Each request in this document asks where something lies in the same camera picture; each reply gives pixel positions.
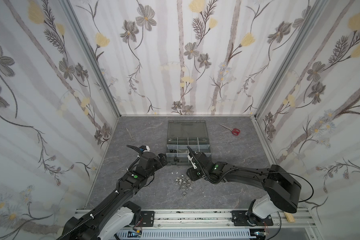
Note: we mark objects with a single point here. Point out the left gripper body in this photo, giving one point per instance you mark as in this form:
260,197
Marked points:
160,159

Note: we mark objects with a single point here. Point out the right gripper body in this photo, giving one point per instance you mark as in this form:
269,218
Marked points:
195,163

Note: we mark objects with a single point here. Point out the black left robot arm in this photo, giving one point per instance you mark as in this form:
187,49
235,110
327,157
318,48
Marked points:
116,211

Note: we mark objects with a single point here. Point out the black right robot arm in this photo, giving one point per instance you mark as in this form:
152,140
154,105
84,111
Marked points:
284,190

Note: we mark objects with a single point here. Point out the grey plastic organizer box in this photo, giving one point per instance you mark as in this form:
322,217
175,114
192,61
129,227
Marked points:
184,134

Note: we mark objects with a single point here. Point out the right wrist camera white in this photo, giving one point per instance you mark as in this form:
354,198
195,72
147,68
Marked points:
191,160

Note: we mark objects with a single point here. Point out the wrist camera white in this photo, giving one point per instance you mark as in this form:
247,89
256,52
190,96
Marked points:
191,160
143,149

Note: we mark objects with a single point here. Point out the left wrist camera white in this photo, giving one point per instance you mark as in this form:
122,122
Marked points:
143,149

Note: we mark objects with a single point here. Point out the red handled scissors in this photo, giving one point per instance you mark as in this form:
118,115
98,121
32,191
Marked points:
234,131

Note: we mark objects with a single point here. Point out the white perforated cable duct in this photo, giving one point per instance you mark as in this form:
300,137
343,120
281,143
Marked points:
190,234

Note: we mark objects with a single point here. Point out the wooden block on rail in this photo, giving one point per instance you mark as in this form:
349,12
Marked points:
289,217

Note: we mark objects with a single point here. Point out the aluminium mounting rail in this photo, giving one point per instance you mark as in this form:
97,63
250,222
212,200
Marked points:
219,219

